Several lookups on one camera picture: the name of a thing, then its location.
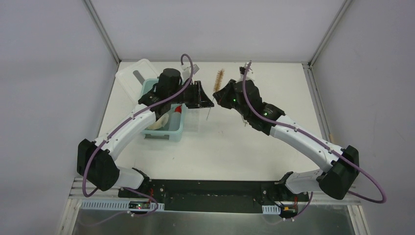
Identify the tan test tube brush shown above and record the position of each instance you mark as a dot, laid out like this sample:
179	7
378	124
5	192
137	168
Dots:
218	80

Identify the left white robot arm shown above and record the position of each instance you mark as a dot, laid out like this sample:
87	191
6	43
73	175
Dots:
96	159

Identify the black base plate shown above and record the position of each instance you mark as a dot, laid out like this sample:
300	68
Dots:
219	196

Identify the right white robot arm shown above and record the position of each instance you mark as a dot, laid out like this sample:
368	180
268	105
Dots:
334	176

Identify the white slotted cable duct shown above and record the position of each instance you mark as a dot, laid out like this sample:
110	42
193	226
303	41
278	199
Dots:
120	205

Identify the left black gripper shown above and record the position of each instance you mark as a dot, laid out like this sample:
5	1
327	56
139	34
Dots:
198	94

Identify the teal storage bin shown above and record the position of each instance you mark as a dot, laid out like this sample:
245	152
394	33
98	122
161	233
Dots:
163	133

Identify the red cap wash bottle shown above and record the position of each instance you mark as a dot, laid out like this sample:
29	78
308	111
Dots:
175	119

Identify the clear test tube rack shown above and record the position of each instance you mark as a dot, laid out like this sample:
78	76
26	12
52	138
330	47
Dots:
191	120

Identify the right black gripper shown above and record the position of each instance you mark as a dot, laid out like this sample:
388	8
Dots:
229	94

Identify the beige sponge block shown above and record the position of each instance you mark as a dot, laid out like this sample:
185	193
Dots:
161	122

